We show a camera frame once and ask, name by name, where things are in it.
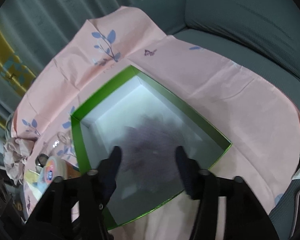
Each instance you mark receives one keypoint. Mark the green patterned curtain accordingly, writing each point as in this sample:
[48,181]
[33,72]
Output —
[32,32]

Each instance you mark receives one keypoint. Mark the clear glass bottle steel cap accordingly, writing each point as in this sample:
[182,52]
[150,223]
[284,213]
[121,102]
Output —
[56,145]

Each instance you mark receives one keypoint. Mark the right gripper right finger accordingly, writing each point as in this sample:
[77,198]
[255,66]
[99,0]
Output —
[245,217]

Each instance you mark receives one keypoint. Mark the green cardboard box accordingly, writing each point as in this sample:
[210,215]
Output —
[98,124]

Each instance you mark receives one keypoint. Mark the crumpled beige fabric pile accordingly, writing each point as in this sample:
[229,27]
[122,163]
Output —
[16,153]

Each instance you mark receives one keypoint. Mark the pink printed bed sheet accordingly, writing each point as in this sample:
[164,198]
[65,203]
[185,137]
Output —
[260,118]

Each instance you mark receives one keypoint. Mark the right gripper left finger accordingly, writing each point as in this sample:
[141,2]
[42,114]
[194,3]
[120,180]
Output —
[72,208]

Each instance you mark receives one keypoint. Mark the pink gum canister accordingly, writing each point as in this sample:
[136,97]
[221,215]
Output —
[55,167]

